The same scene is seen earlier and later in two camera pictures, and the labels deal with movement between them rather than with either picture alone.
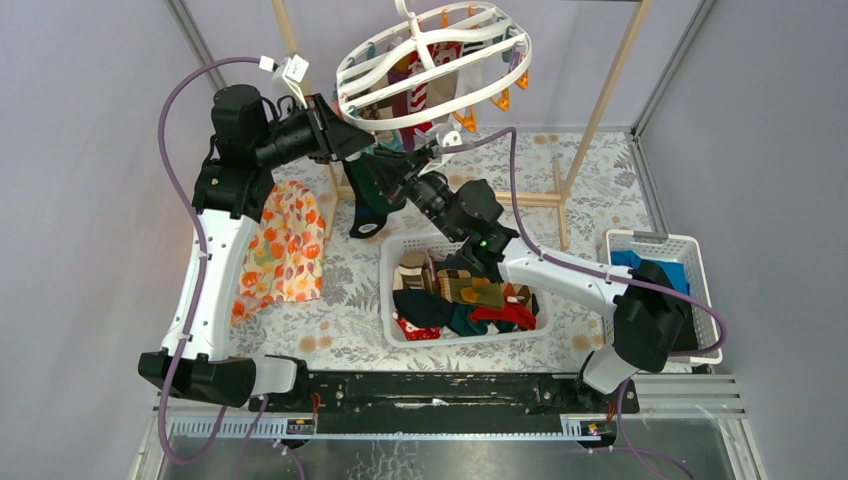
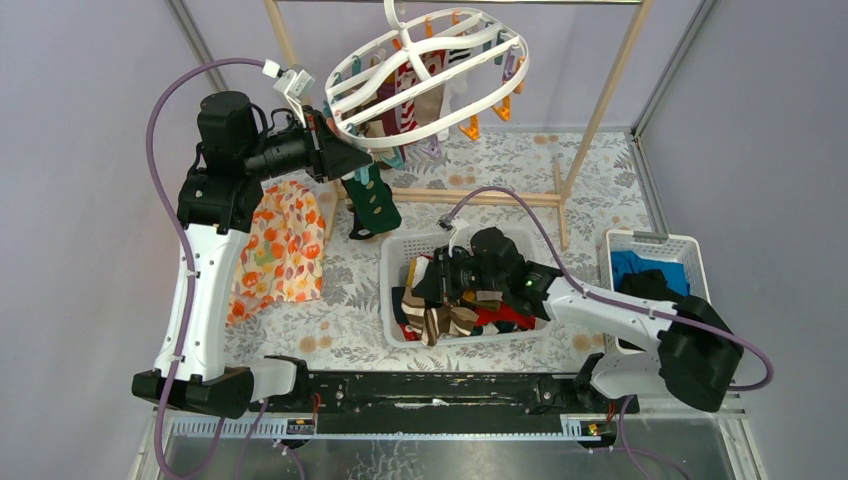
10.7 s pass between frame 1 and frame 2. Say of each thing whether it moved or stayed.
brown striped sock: moved
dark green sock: moved
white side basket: stayed
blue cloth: stayed
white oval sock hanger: moved
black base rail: stayed
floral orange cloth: stayed
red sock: stayed
